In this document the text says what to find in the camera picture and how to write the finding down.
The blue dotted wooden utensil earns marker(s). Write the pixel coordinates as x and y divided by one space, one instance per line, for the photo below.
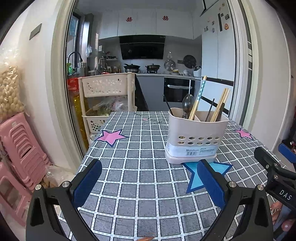
198 97

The person's right hand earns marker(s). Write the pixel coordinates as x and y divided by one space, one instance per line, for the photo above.
282 216

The black hanging pan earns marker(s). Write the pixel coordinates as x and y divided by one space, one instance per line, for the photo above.
189 61

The grey translucent spoon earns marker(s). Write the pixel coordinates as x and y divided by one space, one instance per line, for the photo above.
187 105

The beige plastic storage trolley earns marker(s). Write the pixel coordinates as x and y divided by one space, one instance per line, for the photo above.
101 95

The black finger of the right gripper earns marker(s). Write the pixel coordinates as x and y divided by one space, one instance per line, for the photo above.
270 164

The yellow oil bottle red label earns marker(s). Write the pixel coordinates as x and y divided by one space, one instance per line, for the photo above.
73 89

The black built-in oven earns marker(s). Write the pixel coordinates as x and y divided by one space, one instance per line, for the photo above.
175 89

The beige utensil holder caddy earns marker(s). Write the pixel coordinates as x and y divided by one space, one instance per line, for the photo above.
193 140

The pink star sticker right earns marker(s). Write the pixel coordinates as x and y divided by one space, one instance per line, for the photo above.
244 134

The black wok on stove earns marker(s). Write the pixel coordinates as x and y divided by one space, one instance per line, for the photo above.
131 68

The pink plastic stool stack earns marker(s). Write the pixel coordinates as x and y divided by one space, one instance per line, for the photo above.
26 166

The black range hood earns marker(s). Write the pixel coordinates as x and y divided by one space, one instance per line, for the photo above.
142 47

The bag of peanuts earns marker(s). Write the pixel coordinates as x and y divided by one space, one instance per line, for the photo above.
11 102

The black chopstick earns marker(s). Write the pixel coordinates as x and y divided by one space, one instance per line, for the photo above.
209 110

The white rice cooker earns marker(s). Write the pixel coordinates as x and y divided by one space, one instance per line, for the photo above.
197 71

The chrome kitchen faucet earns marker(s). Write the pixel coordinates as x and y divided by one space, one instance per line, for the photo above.
72 61

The black utensil handle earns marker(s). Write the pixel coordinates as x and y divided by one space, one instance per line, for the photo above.
168 105

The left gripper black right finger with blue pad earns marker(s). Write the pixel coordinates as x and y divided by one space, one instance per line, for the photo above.
255 223

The white refrigerator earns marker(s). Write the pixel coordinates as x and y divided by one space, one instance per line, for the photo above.
218 61

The grey checked tablecloth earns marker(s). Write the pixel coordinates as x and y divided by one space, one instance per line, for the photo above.
139 194

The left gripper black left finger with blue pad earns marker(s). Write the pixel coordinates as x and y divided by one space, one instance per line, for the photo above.
42 220

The pink star sticker left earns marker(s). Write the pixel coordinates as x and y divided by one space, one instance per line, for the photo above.
110 137

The blue star sticker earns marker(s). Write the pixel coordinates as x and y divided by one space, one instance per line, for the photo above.
195 182

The pink star sticker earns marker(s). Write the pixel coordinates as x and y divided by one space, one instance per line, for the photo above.
110 137
244 134

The black pot on stove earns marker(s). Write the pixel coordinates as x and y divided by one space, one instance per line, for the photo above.
152 69

